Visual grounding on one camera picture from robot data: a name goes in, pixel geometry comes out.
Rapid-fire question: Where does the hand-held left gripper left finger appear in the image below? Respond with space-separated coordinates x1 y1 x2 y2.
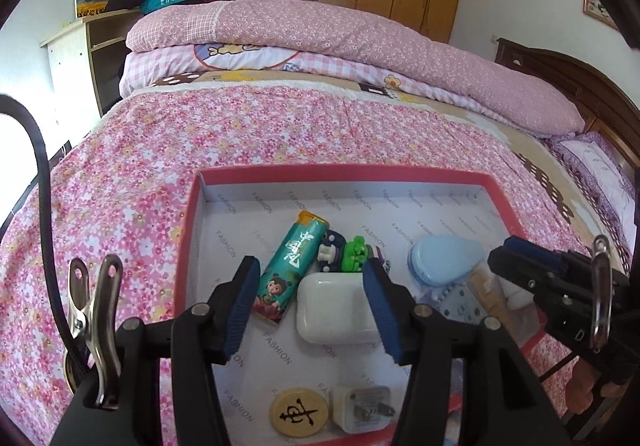
50 256 262 446

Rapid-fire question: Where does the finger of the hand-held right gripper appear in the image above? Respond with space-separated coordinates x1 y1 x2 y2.
487 247 551 309
504 236 571 277

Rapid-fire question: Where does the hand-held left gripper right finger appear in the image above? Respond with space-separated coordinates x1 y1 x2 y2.
362 258 576 446

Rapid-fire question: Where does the white earbuds case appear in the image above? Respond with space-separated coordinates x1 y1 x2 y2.
296 272 388 346

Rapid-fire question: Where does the grey building block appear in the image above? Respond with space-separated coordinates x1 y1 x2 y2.
425 283 488 327

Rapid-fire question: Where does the green cartoon lighter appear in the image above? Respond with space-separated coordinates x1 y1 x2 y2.
251 211 328 326

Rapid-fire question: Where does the white charger plug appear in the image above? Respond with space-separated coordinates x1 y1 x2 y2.
330 385 396 436

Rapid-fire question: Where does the pink-rimmed cardboard box lid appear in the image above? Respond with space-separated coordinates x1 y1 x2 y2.
172 165 543 439

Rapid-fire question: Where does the person's right hand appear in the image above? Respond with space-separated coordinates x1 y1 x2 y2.
567 358 626 418

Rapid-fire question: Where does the metal spring clip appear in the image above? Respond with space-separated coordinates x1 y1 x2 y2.
67 254 125 409
589 235 613 352

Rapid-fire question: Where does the beige wooden block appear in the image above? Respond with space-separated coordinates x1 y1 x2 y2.
467 266 511 322

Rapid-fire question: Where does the green toy figure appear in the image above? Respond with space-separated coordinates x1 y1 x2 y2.
340 235 373 275

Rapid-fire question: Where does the light blue oval case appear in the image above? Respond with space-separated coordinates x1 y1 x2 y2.
409 234 488 288

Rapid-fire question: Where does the purple pillow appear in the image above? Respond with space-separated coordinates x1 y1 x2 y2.
550 131 640 267

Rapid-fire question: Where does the wooden chess piece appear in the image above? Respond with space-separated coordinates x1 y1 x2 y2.
269 388 328 438

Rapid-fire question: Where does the dark wooden headboard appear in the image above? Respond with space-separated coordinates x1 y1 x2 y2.
495 37 640 172

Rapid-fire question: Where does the pink checked cartoon blanket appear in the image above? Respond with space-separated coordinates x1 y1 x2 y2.
119 42 501 122

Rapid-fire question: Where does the folded pink duvet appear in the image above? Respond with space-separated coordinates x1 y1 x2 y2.
125 0 586 136

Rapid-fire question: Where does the light wooden desk shelf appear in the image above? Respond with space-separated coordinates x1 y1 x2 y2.
40 8 146 119

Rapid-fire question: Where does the black cable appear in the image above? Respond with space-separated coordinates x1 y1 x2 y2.
0 95 101 377

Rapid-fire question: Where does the framed wall picture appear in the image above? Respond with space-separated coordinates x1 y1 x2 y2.
582 0 621 31

